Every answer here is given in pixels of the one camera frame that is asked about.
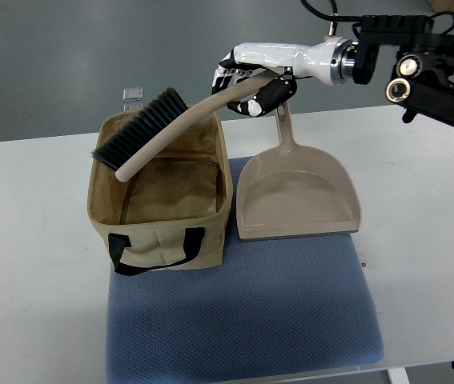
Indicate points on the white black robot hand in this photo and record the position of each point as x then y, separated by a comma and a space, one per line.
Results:
274, 70

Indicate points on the yellow fabric bag black handle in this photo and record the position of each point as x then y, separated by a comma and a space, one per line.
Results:
172, 215

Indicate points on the blue textured cushion mat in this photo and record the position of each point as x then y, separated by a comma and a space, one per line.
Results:
273, 307

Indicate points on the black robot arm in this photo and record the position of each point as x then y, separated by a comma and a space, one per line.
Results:
422, 79

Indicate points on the pink plastic dustpan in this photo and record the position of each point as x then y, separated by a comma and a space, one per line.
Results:
293, 190

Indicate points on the pink hand broom black bristles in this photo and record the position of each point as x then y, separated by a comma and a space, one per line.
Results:
166, 117

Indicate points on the clear plastic floor object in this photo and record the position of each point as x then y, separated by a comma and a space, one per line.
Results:
133, 99

